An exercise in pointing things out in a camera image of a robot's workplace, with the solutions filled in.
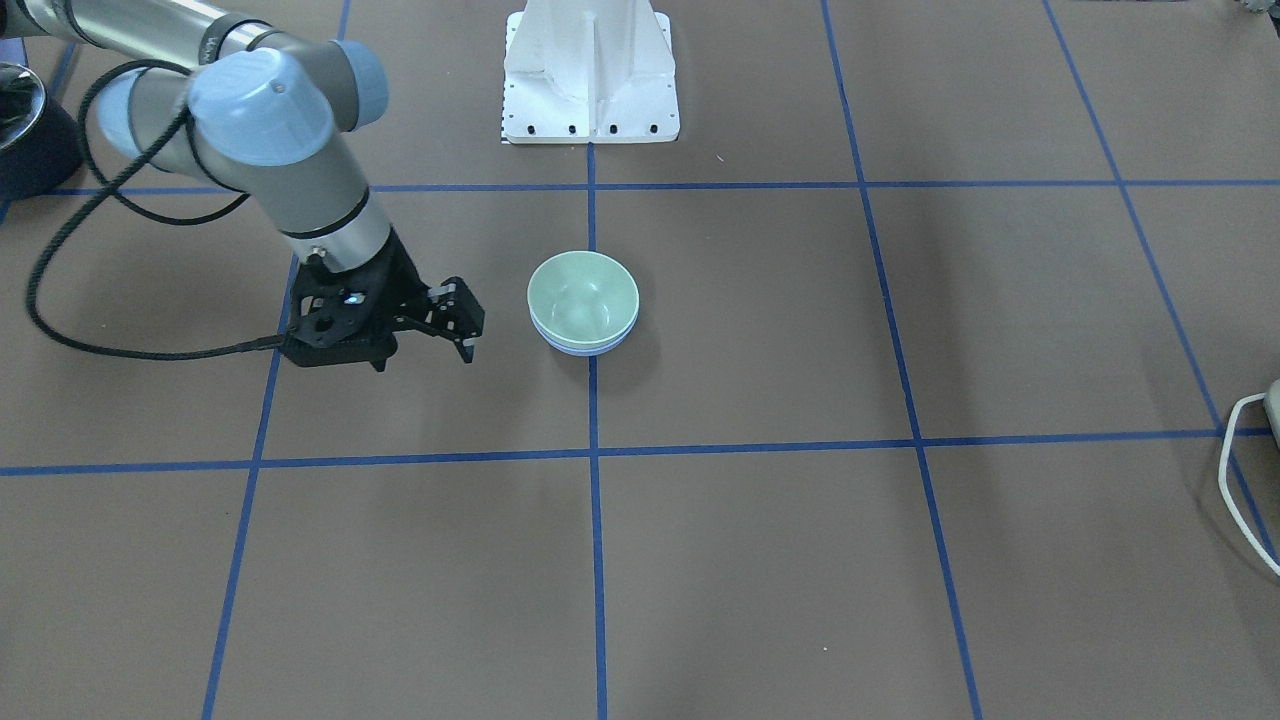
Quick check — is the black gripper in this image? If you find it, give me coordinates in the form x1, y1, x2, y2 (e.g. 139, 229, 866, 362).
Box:
280, 232, 485, 373

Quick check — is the blue bowl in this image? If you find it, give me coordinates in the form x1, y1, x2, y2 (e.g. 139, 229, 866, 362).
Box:
534, 323, 635, 357

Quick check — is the green bowl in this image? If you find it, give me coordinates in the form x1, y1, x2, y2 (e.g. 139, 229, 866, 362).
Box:
526, 251, 641, 343

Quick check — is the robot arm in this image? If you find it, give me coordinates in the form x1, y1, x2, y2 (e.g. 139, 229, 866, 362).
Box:
3, 1, 485, 372

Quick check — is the dark blue saucepan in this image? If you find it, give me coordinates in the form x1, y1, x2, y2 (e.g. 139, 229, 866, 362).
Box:
1, 38, 82, 202

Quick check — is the beige appliance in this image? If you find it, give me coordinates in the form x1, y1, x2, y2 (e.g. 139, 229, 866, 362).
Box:
1262, 379, 1280, 447

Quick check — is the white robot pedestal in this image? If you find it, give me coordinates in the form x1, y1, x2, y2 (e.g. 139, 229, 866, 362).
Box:
500, 1, 681, 145

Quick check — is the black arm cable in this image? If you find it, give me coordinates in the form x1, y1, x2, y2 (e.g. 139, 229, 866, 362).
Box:
26, 60, 301, 361

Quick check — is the white cable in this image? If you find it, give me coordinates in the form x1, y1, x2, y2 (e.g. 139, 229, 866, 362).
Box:
1219, 393, 1280, 578

